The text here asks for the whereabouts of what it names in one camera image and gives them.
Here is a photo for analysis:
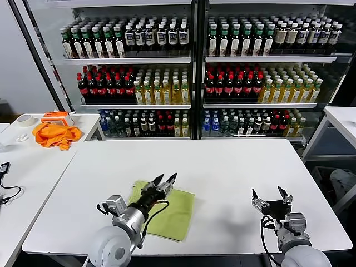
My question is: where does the glass display cabinet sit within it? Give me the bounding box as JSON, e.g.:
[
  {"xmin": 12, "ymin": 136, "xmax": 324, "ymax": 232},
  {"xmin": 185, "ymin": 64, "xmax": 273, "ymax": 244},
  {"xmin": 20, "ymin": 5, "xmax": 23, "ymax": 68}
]
[
  {"xmin": 8, "ymin": 0, "xmax": 200, "ymax": 140},
  {"xmin": 199, "ymin": 0, "xmax": 356, "ymax": 145}
]

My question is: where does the orange crumpled cloth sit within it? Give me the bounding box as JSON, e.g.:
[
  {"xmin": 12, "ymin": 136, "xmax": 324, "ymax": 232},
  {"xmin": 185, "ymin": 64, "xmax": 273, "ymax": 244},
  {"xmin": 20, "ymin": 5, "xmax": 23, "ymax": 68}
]
[{"xmin": 32, "ymin": 122, "xmax": 83, "ymax": 151}]

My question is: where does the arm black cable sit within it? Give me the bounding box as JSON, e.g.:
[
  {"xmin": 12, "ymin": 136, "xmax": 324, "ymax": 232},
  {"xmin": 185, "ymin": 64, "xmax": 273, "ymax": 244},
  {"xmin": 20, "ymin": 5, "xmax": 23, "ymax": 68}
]
[
  {"xmin": 260, "ymin": 214, "xmax": 283, "ymax": 267},
  {"xmin": 139, "ymin": 200, "xmax": 170, "ymax": 250}
]

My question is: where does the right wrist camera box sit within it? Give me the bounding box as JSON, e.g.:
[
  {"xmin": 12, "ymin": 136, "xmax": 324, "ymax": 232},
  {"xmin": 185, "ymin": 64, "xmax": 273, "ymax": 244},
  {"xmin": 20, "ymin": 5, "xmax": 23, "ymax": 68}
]
[{"xmin": 285, "ymin": 212, "xmax": 308, "ymax": 237}]

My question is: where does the white tape roll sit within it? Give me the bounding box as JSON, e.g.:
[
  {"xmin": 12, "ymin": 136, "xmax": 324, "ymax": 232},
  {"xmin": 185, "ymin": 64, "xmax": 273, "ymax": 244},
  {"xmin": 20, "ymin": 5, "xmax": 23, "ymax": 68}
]
[{"xmin": 16, "ymin": 113, "xmax": 36, "ymax": 128}]

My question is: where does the green-cap brown tea bottle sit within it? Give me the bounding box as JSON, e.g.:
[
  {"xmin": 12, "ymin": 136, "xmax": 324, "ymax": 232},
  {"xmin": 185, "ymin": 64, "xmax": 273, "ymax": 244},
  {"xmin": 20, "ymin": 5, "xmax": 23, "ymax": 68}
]
[
  {"xmin": 263, "ymin": 23, "xmax": 275, "ymax": 56},
  {"xmin": 113, "ymin": 25, "xmax": 126, "ymax": 58},
  {"xmin": 241, "ymin": 23, "xmax": 253, "ymax": 56},
  {"xmin": 208, "ymin": 23, "xmax": 219, "ymax": 56},
  {"xmin": 102, "ymin": 26, "xmax": 115, "ymax": 58},
  {"xmin": 81, "ymin": 26, "xmax": 94, "ymax": 58},
  {"xmin": 230, "ymin": 23, "xmax": 241, "ymax": 56},
  {"xmin": 253, "ymin": 23, "xmax": 264, "ymax": 56},
  {"xmin": 219, "ymin": 23, "xmax": 230, "ymax": 56},
  {"xmin": 61, "ymin": 26, "xmax": 73, "ymax": 58},
  {"xmin": 71, "ymin": 26, "xmax": 83, "ymax": 58},
  {"xmin": 92, "ymin": 26, "xmax": 105, "ymax": 58}
]

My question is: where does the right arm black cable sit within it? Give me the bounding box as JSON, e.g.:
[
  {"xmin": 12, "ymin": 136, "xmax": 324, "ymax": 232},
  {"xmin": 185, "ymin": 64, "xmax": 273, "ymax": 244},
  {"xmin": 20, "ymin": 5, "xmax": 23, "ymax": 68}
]
[{"xmin": 260, "ymin": 214, "xmax": 283, "ymax": 267}]

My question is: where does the light green t-shirt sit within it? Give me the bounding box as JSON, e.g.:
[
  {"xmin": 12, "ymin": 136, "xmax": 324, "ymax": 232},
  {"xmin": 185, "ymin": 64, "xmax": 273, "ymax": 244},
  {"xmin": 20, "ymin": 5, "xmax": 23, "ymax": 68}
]
[{"xmin": 127, "ymin": 180, "xmax": 195, "ymax": 243}]

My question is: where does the orange and white box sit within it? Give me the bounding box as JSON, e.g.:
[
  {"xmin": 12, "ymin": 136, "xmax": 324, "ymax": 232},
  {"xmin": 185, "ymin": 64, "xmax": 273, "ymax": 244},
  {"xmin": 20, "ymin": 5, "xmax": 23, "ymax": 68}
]
[{"xmin": 40, "ymin": 111, "xmax": 75, "ymax": 126}]

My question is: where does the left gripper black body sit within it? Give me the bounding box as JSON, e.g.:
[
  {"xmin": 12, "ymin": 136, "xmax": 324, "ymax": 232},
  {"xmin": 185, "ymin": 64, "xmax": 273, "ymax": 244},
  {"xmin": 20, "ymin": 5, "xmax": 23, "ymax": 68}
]
[{"xmin": 135, "ymin": 190, "xmax": 165, "ymax": 212}]

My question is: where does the white-cap cream-label bottle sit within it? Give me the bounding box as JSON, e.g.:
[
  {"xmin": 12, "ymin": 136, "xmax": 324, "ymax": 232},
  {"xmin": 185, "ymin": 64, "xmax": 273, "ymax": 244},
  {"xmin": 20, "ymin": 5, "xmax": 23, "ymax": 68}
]
[
  {"xmin": 275, "ymin": 22, "xmax": 288, "ymax": 50},
  {"xmin": 286, "ymin": 22, "xmax": 299, "ymax": 50}
]

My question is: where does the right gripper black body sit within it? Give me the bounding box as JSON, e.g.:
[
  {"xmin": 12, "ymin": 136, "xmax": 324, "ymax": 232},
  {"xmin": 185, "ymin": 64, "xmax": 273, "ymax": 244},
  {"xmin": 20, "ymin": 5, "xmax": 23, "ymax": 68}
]
[{"xmin": 263, "ymin": 198, "xmax": 292, "ymax": 221}]

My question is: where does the dark plastic crate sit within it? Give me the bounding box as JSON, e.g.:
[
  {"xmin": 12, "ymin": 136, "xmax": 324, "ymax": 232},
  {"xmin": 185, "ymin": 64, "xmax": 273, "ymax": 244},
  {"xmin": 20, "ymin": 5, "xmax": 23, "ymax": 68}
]
[{"xmin": 310, "ymin": 166, "xmax": 339, "ymax": 201}]

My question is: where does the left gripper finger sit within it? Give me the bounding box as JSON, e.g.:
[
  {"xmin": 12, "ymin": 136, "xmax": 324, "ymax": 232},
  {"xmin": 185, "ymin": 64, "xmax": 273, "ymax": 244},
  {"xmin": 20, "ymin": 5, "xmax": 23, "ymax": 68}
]
[
  {"xmin": 141, "ymin": 174, "xmax": 165, "ymax": 193},
  {"xmin": 159, "ymin": 172, "xmax": 178, "ymax": 197}
]

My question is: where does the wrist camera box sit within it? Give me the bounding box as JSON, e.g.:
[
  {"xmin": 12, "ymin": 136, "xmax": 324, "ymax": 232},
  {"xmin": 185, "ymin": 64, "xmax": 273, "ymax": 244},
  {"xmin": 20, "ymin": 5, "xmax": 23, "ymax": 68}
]
[
  {"xmin": 105, "ymin": 195, "xmax": 128, "ymax": 219},
  {"xmin": 285, "ymin": 212, "xmax": 308, "ymax": 237}
]

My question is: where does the red-cap cola bottle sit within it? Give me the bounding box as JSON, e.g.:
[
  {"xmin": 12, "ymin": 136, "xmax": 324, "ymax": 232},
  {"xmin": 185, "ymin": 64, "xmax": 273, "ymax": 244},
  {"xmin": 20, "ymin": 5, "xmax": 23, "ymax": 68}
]
[
  {"xmin": 234, "ymin": 74, "xmax": 245, "ymax": 101},
  {"xmin": 270, "ymin": 114, "xmax": 280, "ymax": 135},
  {"xmin": 106, "ymin": 73, "xmax": 117, "ymax": 102},
  {"xmin": 77, "ymin": 72, "xmax": 89, "ymax": 102},
  {"xmin": 279, "ymin": 114, "xmax": 289, "ymax": 135},
  {"xmin": 215, "ymin": 74, "xmax": 225, "ymax": 101},
  {"xmin": 157, "ymin": 113, "xmax": 166, "ymax": 137},
  {"xmin": 205, "ymin": 74, "xmax": 216, "ymax": 101},
  {"xmin": 243, "ymin": 73, "xmax": 254, "ymax": 100},
  {"xmin": 124, "ymin": 74, "xmax": 136, "ymax": 102},
  {"xmin": 166, "ymin": 113, "xmax": 175, "ymax": 137},
  {"xmin": 253, "ymin": 73, "xmax": 264, "ymax": 100},
  {"xmin": 96, "ymin": 73, "xmax": 108, "ymax": 102},
  {"xmin": 115, "ymin": 74, "xmax": 126, "ymax": 102},
  {"xmin": 224, "ymin": 74, "xmax": 235, "ymax": 101},
  {"xmin": 86, "ymin": 73, "xmax": 98, "ymax": 102}
]

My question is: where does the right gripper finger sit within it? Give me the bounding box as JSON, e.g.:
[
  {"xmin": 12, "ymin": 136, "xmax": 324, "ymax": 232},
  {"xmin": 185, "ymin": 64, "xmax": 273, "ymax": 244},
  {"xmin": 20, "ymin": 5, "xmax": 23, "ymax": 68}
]
[
  {"xmin": 251, "ymin": 188, "xmax": 270, "ymax": 214},
  {"xmin": 277, "ymin": 185, "xmax": 294, "ymax": 207}
]

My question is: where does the thin black cable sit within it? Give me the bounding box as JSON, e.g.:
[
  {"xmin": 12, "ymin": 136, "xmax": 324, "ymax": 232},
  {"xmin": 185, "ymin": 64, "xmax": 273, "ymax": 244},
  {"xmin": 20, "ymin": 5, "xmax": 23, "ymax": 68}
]
[{"xmin": 0, "ymin": 172, "xmax": 22, "ymax": 205}]

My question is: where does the white side table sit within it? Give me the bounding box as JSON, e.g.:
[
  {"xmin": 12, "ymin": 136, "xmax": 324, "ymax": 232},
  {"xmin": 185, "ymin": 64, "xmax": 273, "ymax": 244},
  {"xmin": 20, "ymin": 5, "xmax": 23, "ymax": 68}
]
[
  {"xmin": 0, "ymin": 112, "xmax": 106, "ymax": 153},
  {"xmin": 0, "ymin": 150, "xmax": 78, "ymax": 267},
  {"xmin": 301, "ymin": 106, "xmax": 356, "ymax": 162}
]

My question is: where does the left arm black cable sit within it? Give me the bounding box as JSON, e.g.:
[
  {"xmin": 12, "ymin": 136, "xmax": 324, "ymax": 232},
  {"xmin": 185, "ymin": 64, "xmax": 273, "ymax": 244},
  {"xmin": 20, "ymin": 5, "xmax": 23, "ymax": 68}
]
[{"xmin": 139, "ymin": 200, "xmax": 170, "ymax": 250}]

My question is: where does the white-cap blue-label bottle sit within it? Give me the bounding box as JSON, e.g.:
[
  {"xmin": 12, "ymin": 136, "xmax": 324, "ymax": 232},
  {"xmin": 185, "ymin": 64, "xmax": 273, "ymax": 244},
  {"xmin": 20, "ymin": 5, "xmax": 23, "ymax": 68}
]
[
  {"xmin": 328, "ymin": 24, "xmax": 343, "ymax": 48},
  {"xmin": 156, "ymin": 23, "xmax": 167, "ymax": 52},
  {"xmin": 319, "ymin": 24, "xmax": 332, "ymax": 49},
  {"xmin": 308, "ymin": 23, "xmax": 321, "ymax": 50},
  {"xmin": 124, "ymin": 24, "xmax": 136, "ymax": 52},
  {"xmin": 167, "ymin": 23, "xmax": 179, "ymax": 52},
  {"xmin": 178, "ymin": 23, "xmax": 189, "ymax": 52},
  {"xmin": 296, "ymin": 23, "xmax": 310, "ymax": 50},
  {"xmin": 144, "ymin": 24, "xmax": 156, "ymax": 52},
  {"xmin": 134, "ymin": 24, "xmax": 146, "ymax": 52}
]

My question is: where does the grey fabric bundle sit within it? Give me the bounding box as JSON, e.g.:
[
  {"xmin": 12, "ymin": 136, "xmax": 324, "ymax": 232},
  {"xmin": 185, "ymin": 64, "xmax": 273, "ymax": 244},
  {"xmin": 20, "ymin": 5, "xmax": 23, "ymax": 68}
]
[{"xmin": 329, "ymin": 169, "xmax": 356, "ymax": 201}]

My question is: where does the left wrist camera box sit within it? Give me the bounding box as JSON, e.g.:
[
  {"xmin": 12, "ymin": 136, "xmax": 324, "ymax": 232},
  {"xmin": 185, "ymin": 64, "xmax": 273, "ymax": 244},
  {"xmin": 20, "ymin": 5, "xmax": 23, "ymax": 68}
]
[{"xmin": 105, "ymin": 195, "xmax": 128, "ymax": 219}]

